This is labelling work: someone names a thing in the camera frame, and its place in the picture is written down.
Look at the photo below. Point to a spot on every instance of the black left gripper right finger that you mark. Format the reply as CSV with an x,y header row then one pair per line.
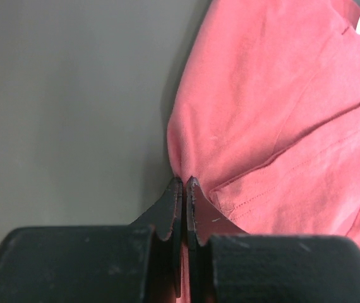
x,y
203,219

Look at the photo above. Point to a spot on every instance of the salmon pink t-shirt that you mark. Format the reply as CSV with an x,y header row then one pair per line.
x,y
267,116

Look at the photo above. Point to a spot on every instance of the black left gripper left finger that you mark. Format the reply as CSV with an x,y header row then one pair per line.
x,y
163,279

